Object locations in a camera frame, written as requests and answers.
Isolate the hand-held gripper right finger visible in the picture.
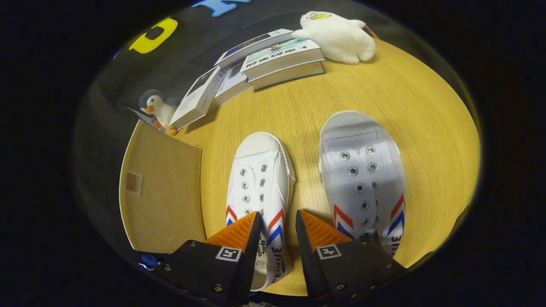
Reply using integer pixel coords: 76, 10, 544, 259
295, 209, 406, 304

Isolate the white canvas shoe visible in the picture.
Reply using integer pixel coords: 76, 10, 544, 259
319, 111, 407, 256
225, 131, 296, 293

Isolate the white duck plush toy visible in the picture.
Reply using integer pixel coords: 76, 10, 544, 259
291, 11, 377, 65

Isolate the thin white booklet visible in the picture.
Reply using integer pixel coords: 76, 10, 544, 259
211, 60, 253, 106

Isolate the blue picture cover book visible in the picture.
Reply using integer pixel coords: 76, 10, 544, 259
214, 28, 295, 68

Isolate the penguin plush toy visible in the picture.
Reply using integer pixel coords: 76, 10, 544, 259
138, 89, 182, 137

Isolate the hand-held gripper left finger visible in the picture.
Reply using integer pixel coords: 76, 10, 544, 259
160, 211, 263, 307

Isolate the white portrait cover book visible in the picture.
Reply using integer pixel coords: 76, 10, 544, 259
170, 66, 222, 130

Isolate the black backdrop cloth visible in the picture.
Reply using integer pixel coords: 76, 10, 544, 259
72, 0, 384, 265

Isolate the beige fabric storage box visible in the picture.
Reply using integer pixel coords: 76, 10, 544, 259
119, 119, 207, 254

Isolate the thick teal cover book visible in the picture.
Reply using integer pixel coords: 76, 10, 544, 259
240, 38, 325, 91

